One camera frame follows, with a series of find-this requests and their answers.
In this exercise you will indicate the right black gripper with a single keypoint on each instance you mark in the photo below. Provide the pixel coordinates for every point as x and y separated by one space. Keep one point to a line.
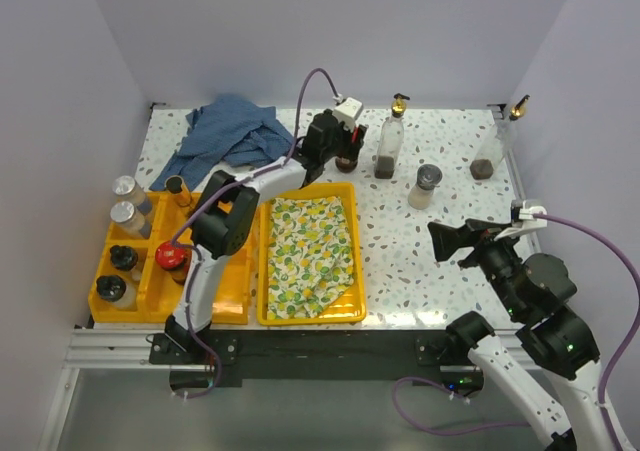
445 238

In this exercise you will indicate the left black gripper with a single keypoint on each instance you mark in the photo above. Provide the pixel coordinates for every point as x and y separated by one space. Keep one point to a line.
350 149

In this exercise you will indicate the red lid sauce jar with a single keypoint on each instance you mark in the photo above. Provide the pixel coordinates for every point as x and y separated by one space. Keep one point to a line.
346 165

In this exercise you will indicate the grey cap salt grinder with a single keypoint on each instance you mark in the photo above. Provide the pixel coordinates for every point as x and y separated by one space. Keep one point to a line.
428 178

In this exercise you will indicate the dark bottle gold band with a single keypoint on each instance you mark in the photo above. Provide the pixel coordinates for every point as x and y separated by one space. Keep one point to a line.
176 186

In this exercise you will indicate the red cap soy bottle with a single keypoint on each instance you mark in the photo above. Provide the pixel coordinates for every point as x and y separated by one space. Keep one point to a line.
175 260

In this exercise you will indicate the blue label spice jar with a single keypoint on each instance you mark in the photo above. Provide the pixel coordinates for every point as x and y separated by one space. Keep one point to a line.
126 188

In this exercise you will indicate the brown spice shaker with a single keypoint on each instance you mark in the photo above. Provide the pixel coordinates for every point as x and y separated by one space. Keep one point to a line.
126 259

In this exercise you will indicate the black cap seasoning shaker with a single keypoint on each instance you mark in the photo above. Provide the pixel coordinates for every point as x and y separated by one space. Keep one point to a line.
116 291

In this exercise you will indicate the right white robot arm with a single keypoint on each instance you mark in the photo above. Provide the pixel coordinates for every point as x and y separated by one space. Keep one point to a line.
535 293

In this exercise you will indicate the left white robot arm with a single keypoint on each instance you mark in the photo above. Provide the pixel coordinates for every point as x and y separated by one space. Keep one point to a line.
223 216

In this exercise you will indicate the glass oil bottle gold pourer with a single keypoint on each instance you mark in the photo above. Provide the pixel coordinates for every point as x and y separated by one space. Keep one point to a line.
391 138

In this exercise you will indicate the corner glass bottle gold pourer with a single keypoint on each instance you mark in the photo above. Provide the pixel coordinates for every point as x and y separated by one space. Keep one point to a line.
499 142

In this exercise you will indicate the blue checkered shirt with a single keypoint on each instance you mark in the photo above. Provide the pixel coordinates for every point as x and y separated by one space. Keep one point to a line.
233 130

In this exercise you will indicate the lemon print cloth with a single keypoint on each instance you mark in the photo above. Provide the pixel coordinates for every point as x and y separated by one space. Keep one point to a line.
310 262

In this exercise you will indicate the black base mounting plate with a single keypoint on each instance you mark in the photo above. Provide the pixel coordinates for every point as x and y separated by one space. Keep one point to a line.
336 355

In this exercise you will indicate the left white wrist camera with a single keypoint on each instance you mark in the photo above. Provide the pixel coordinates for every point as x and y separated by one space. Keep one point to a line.
348 112

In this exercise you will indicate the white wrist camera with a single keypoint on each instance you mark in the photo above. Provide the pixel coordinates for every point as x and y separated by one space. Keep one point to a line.
348 112
527 216

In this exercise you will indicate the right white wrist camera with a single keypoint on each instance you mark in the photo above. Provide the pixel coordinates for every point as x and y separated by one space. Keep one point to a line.
527 216

